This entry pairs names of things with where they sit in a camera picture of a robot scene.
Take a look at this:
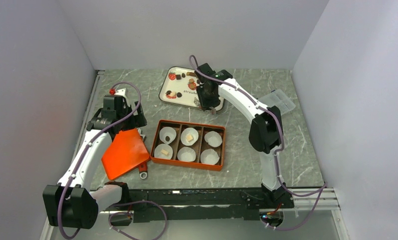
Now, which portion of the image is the white paper cup back middle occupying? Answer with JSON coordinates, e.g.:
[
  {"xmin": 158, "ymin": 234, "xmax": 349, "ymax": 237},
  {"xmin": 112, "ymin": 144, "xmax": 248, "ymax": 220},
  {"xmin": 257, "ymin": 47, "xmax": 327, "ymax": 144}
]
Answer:
[{"xmin": 180, "ymin": 127, "xmax": 199, "ymax": 146}]

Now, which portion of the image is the white paper cup front left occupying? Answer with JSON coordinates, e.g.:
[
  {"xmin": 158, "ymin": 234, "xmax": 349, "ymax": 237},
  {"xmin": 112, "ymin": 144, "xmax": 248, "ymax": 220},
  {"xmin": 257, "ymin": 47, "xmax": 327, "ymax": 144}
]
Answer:
[{"xmin": 154, "ymin": 143, "xmax": 173, "ymax": 160}]

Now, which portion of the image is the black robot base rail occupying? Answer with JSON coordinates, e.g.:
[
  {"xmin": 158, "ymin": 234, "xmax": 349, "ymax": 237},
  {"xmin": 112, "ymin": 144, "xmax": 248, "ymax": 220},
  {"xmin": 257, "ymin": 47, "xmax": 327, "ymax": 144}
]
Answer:
[{"xmin": 110, "ymin": 187, "xmax": 295, "ymax": 228}]

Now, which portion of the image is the orange chocolate box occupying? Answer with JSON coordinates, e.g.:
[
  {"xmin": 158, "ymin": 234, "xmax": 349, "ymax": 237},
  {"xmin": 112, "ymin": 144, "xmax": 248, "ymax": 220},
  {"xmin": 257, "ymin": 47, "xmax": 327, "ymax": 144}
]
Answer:
[{"xmin": 151, "ymin": 119, "xmax": 226, "ymax": 171}]

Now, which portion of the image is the white chocolate cube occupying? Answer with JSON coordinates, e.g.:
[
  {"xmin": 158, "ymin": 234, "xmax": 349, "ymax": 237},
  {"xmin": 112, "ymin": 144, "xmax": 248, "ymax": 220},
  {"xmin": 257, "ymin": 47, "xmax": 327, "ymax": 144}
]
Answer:
[{"xmin": 186, "ymin": 134, "xmax": 194, "ymax": 142}]

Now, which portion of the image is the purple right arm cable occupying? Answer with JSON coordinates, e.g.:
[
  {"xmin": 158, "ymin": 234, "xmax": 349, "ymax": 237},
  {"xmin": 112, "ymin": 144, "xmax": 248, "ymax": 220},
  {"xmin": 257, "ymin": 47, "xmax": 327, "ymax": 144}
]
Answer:
[{"xmin": 189, "ymin": 54, "xmax": 327, "ymax": 232}]

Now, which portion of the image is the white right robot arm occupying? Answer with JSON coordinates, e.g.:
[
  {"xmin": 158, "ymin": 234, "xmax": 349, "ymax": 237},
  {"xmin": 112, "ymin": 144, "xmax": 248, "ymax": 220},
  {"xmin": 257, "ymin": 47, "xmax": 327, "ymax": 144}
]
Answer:
[{"xmin": 191, "ymin": 62, "xmax": 289, "ymax": 208}]

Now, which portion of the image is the black slotted spatula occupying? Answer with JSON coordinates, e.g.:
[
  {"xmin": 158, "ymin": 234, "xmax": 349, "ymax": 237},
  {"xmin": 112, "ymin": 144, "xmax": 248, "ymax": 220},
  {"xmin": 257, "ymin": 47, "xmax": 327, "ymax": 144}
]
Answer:
[{"xmin": 210, "ymin": 107, "xmax": 216, "ymax": 115}]

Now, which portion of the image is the white paper cup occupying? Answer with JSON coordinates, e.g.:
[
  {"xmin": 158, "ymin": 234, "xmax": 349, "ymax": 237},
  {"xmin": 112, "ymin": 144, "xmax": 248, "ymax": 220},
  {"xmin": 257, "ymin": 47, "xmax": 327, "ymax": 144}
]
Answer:
[
  {"xmin": 177, "ymin": 146, "xmax": 196, "ymax": 163},
  {"xmin": 204, "ymin": 131, "xmax": 222, "ymax": 148},
  {"xmin": 180, "ymin": 127, "xmax": 199, "ymax": 146},
  {"xmin": 200, "ymin": 149, "xmax": 220, "ymax": 165},
  {"xmin": 154, "ymin": 143, "xmax": 173, "ymax": 160},
  {"xmin": 159, "ymin": 126, "xmax": 177, "ymax": 145}
]

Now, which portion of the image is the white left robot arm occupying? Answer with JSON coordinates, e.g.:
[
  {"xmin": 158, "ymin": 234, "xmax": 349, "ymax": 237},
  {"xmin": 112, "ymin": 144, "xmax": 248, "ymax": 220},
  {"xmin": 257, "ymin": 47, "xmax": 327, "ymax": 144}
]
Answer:
[{"xmin": 43, "ymin": 94, "xmax": 147, "ymax": 229}]

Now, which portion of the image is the white paper cup back left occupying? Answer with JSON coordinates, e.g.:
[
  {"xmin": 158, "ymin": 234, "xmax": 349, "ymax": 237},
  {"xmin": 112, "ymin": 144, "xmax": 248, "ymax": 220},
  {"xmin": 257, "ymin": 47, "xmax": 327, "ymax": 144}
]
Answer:
[{"xmin": 159, "ymin": 126, "xmax": 177, "ymax": 145}]

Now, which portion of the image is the red handled adjustable wrench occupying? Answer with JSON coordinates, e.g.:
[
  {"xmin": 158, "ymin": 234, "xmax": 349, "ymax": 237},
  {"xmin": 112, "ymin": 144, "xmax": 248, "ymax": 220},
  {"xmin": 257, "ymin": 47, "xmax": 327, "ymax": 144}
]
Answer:
[{"xmin": 138, "ymin": 129, "xmax": 149, "ymax": 180}]

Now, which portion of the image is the clear plastic compartment box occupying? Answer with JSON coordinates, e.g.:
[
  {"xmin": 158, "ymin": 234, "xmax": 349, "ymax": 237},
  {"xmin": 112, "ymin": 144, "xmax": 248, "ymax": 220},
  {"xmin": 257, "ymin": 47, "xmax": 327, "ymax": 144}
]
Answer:
[{"xmin": 258, "ymin": 89, "xmax": 296, "ymax": 115}]

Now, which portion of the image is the white strawberry tray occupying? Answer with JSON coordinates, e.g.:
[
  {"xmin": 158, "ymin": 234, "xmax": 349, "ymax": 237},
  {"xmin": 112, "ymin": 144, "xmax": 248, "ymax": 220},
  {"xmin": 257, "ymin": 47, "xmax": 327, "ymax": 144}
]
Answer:
[{"xmin": 158, "ymin": 66, "xmax": 226, "ymax": 113}]

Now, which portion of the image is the white paper cup front right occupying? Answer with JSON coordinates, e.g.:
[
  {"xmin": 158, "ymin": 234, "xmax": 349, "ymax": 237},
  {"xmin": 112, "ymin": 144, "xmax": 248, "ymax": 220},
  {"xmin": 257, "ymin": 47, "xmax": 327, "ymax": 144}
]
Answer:
[{"xmin": 200, "ymin": 149, "xmax": 220, "ymax": 165}]

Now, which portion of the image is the white paper cup back right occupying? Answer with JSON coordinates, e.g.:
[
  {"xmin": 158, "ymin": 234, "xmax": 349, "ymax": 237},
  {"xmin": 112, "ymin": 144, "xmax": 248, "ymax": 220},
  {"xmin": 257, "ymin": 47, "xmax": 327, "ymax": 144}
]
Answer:
[{"xmin": 204, "ymin": 131, "xmax": 222, "ymax": 148}]

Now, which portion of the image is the white bracket with red knob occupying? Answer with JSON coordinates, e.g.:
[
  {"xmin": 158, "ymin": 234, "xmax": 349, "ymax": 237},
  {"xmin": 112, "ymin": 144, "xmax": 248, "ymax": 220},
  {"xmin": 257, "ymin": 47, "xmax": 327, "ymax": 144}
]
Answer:
[{"xmin": 109, "ymin": 88, "xmax": 127, "ymax": 98}]

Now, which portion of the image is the white paper cup front middle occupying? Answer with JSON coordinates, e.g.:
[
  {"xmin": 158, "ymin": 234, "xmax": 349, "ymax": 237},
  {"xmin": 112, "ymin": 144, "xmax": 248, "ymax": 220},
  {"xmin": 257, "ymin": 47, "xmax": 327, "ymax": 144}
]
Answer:
[{"xmin": 177, "ymin": 146, "xmax": 196, "ymax": 163}]

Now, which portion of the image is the orange box lid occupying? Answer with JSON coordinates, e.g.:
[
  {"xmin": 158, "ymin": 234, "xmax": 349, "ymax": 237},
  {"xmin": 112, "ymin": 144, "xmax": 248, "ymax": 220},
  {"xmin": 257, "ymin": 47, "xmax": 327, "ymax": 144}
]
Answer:
[{"xmin": 102, "ymin": 129, "xmax": 150, "ymax": 181}]

